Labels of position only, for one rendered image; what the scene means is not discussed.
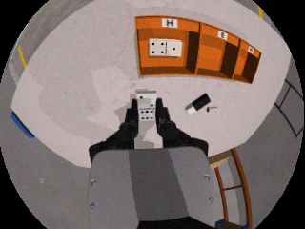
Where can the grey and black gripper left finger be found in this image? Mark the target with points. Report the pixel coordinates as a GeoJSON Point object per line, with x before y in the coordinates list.
{"type": "Point", "coordinates": [124, 137]}

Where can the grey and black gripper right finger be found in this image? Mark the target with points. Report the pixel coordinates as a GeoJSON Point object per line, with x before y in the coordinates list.
{"type": "Point", "coordinates": [167, 130]}

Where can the black and white eraser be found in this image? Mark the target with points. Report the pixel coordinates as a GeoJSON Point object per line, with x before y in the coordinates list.
{"type": "Point", "coordinates": [199, 103]}

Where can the orange rack of bins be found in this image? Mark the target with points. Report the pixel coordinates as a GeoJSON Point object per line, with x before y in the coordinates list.
{"type": "Point", "coordinates": [218, 58]}

